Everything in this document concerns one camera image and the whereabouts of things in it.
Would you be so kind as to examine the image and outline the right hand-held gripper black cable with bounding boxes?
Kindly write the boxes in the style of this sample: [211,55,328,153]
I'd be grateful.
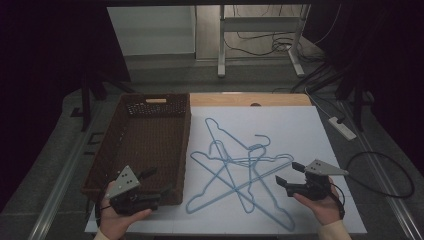
[329,181,346,220]

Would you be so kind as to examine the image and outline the dark curtain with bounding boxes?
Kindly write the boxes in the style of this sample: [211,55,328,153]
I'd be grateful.
[301,0,424,168]
[0,0,132,209]

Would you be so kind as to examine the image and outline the black floor cables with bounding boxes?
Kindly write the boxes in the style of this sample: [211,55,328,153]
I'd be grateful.
[222,4,323,64]

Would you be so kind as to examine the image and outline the black looped cable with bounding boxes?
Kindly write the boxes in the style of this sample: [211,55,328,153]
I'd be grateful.
[344,151,416,200]

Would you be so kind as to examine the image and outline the metal frame rail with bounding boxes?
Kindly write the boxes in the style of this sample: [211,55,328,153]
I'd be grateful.
[28,101,103,240]
[336,99,424,240]

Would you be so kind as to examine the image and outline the brown woven basket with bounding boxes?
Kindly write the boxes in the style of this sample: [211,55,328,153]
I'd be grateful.
[80,92,192,206]

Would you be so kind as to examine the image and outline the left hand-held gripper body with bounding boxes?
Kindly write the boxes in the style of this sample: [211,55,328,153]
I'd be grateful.
[106,164,162,216]

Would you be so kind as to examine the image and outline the hand-held gripper black cable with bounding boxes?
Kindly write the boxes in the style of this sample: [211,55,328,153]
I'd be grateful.
[94,182,113,228]
[329,181,346,220]

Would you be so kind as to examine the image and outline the left hand-held gripper black cable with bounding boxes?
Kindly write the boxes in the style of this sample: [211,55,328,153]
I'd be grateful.
[94,182,113,228]

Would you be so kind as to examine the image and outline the white metal desk frame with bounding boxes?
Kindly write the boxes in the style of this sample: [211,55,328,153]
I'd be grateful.
[217,3,313,79]

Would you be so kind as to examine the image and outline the white cabinet panel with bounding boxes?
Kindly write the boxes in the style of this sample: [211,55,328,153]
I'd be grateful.
[107,5,197,57]

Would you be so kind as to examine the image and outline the black metal stand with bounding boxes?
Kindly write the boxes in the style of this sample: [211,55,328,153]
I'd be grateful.
[70,71,136,133]
[334,66,375,133]

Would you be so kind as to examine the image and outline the white power strip cable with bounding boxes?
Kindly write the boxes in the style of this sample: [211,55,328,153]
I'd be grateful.
[304,87,335,120]

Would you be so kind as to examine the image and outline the person's left hand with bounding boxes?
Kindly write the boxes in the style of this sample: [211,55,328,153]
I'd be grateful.
[98,191,153,240]

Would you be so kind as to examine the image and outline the white power strip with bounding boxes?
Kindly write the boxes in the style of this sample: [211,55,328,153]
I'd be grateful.
[328,116,358,142]

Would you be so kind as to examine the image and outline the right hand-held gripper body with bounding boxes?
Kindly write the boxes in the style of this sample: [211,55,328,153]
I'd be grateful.
[285,159,350,202]

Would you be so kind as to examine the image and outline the person's right hand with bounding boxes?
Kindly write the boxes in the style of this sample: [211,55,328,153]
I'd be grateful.
[293,178,344,227]

